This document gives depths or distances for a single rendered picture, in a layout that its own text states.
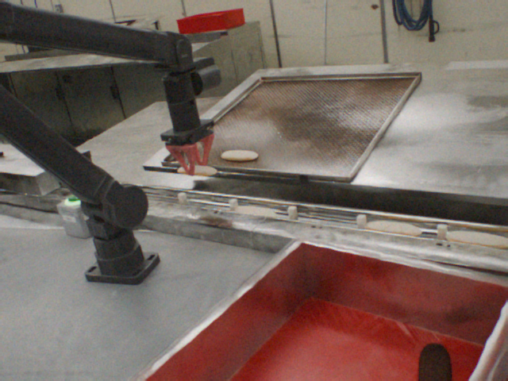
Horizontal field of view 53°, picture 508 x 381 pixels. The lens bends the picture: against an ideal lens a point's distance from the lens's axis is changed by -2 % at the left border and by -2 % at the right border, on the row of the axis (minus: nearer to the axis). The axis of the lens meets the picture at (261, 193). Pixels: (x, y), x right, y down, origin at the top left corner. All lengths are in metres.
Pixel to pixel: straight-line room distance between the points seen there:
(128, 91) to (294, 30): 1.77
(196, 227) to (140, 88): 3.19
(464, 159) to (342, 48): 3.98
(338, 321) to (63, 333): 0.43
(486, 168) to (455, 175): 0.06
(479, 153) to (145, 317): 0.68
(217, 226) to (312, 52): 4.21
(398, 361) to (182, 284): 0.40
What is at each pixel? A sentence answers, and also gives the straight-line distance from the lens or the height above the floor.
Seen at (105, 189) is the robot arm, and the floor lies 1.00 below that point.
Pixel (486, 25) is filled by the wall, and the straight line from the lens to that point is 4.57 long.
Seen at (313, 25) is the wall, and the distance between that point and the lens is 5.05.
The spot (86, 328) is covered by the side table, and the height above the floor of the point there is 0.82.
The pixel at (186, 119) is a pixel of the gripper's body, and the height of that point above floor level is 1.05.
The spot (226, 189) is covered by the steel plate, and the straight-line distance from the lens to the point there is 1.25.
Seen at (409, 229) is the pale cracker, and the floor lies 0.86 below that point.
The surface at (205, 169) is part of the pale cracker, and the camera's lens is 1.07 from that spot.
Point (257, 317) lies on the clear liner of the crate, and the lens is 0.70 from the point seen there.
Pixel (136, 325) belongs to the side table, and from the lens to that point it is 0.85.
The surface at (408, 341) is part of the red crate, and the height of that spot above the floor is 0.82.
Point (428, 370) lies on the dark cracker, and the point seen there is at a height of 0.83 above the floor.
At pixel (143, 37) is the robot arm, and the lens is 0.96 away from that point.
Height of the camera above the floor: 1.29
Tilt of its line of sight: 23 degrees down
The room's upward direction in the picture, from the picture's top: 10 degrees counter-clockwise
